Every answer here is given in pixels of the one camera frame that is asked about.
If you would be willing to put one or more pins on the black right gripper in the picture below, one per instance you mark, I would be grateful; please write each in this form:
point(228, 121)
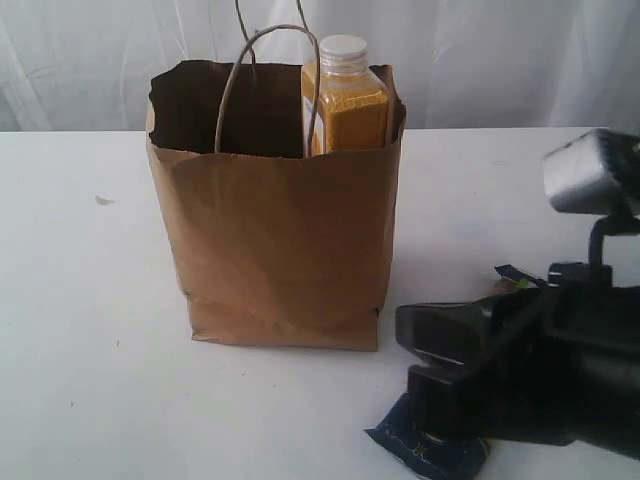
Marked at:
point(561, 368)

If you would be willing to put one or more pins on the spaghetti pack dark wrapper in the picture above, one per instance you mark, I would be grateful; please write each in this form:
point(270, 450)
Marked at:
point(425, 455)

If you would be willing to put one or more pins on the orange juice bottle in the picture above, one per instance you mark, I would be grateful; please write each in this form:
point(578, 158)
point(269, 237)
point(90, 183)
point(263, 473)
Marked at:
point(344, 104)

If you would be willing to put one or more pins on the brown paper shopping bag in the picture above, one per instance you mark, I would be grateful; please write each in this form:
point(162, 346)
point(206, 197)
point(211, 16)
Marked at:
point(272, 246)

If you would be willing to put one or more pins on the small grey paper scrap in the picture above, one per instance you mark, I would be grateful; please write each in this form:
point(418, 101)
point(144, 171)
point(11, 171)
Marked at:
point(103, 201)

